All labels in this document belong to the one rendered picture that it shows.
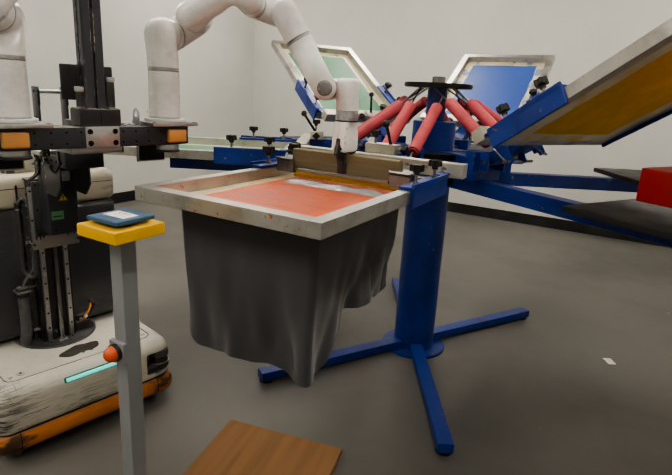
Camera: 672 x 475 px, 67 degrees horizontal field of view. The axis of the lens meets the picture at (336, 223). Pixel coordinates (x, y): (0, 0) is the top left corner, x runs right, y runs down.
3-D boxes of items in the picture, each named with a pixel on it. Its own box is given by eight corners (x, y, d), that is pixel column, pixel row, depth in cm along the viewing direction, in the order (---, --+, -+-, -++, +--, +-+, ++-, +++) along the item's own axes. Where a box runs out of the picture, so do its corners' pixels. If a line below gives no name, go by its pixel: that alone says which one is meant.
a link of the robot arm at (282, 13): (227, -10, 151) (235, -1, 166) (263, 56, 156) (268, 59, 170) (274, -38, 149) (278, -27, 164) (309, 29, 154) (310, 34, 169)
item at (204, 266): (308, 392, 128) (315, 227, 117) (181, 341, 149) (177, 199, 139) (315, 386, 130) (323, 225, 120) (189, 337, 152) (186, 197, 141)
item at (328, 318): (313, 386, 129) (321, 226, 119) (301, 381, 131) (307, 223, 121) (389, 322, 168) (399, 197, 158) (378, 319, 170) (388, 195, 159)
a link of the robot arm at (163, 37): (141, 69, 155) (139, 13, 151) (155, 71, 168) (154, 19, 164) (173, 71, 155) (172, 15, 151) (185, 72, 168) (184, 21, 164)
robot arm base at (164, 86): (132, 118, 166) (130, 69, 162) (167, 118, 175) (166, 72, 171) (157, 122, 156) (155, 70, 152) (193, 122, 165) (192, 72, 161)
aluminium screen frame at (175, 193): (320, 240, 107) (321, 223, 106) (134, 199, 135) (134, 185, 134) (443, 190, 173) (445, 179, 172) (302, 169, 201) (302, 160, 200)
